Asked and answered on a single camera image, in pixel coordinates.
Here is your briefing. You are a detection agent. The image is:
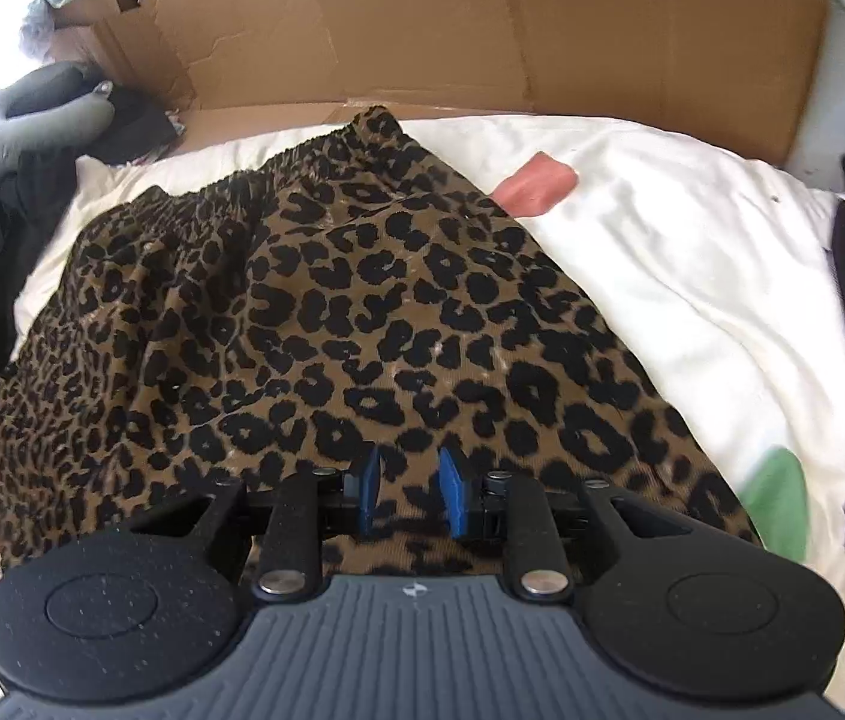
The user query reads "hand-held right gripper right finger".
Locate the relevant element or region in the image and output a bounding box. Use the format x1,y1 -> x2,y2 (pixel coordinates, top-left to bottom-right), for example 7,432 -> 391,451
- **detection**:
437,446 -> 694,602

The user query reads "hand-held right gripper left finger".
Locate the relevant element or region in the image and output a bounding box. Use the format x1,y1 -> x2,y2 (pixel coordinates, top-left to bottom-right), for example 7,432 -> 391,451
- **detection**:
130,446 -> 383,602

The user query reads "small black cloth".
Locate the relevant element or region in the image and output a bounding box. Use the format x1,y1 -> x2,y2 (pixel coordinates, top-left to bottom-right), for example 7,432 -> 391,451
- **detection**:
81,82 -> 185,167

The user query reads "leopard print skirt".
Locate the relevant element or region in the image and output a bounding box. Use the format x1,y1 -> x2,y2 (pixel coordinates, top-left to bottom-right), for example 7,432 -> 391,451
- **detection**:
0,109 -> 765,578

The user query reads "grey neck pillow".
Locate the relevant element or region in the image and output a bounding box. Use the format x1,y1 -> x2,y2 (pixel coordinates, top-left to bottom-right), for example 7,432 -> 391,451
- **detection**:
0,64 -> 118,181

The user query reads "cream bear print blanket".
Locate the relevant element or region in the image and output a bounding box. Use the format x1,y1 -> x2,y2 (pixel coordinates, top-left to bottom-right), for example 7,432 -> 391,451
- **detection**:
0,116 -> 845,719

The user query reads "brown cardboard sheet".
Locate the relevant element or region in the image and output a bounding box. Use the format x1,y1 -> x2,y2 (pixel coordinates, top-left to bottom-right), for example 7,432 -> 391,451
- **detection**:
40,0 -> 832,167

